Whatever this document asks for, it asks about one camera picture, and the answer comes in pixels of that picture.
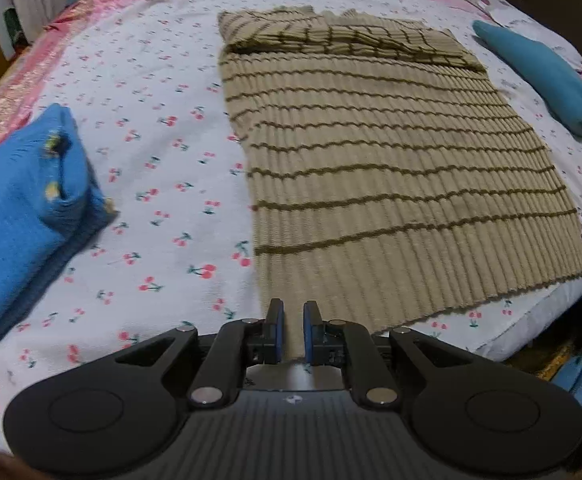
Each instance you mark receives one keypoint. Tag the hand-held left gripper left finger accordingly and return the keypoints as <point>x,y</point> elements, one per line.
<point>277,332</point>

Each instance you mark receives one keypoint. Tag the dark green object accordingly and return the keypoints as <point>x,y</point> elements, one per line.
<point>9,30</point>

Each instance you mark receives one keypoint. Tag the teal fleece garment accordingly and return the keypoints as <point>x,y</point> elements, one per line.
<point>546,75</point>

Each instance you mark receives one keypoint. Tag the beige striped ribbed sweater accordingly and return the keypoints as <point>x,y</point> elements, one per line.
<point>381,170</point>

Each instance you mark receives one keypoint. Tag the blue knit cardigan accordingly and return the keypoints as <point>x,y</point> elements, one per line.
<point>16,210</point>

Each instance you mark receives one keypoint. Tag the blue plastic object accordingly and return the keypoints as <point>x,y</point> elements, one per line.
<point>578,375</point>

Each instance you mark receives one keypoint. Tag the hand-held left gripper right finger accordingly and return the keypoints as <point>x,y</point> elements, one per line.
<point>311,332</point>

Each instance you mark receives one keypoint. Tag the white cherry print bedsheet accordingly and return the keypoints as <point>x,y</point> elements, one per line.
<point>161,85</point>

